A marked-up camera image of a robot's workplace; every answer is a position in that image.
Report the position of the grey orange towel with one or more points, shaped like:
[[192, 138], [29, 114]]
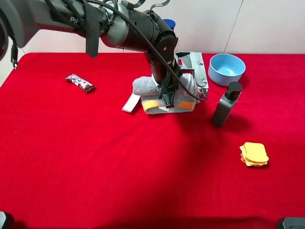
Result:
[[145, 90]]

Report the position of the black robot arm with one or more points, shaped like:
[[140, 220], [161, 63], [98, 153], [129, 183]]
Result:
[[118, 24]]

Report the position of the dark grey pump bottle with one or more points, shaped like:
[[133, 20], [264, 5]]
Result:
[[226, 104]]

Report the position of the light blue bowl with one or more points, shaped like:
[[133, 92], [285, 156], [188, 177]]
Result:
[[225, 68]]

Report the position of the blue capped white bottle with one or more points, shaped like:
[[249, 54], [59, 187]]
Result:
[[170, 23]]

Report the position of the chocolate bar wrapper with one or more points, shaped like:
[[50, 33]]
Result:
[[79, 82]]

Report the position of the toy sandwich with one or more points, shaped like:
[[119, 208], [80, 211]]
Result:
[[253, 154]]

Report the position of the red tablecloth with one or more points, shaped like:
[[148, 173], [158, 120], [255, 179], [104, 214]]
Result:
[[75, 160]]

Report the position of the dark base right corner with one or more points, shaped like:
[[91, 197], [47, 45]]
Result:
[[291, 223]]

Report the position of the dark base corner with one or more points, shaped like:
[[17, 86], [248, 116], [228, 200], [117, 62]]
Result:
[[6, 220], [291, 223]]

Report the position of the dark base left corner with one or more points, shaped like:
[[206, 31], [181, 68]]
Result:
[[6, 220]]

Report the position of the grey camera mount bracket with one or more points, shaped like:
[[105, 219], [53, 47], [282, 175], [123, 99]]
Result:
[[192, 62]]

